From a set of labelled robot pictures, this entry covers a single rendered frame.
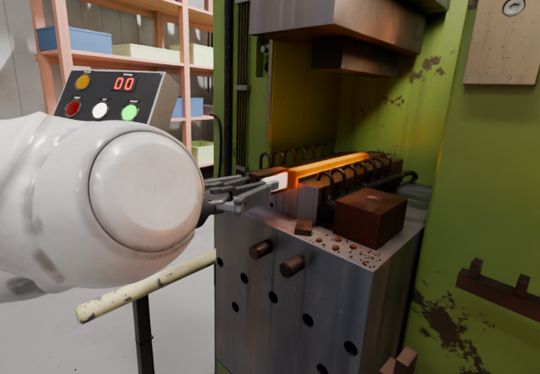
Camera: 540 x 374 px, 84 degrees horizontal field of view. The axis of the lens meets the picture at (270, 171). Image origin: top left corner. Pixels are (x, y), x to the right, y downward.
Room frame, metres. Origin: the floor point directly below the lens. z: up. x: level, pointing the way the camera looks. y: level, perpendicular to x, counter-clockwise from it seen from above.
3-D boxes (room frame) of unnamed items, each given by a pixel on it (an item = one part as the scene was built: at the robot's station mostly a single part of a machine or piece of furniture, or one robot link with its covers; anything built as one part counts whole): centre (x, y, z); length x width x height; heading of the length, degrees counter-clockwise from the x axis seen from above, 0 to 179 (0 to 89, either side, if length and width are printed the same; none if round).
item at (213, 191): (0.47, 0.05, 1.00); 0.11 x 0.01 x 0.04; 132
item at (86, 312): (0.77, 0.30, 0.62); 0.44 x 0.05 x 0.05; 137
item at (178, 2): (3.52, 1.16, 1.12); 2.42 x 0.67 x 2.24; 148
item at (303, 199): (0.75, -0.16, 0.96); 0.42 x 0.20 x 0.09; 137
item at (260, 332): (0.72, -0.21, 0.69); 0.56 x 0.38 x 0.45; 137
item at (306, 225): (0.51, -0.07, 0.92); 0.04 x 0.03 x 0.01; 169
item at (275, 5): (0.75, -0.16, 1.32); 0.42 x 0.20 x 0.10; 137
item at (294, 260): (0.46, -0.05, 0.87); 0.04 x 0.03 x 0.03; 137
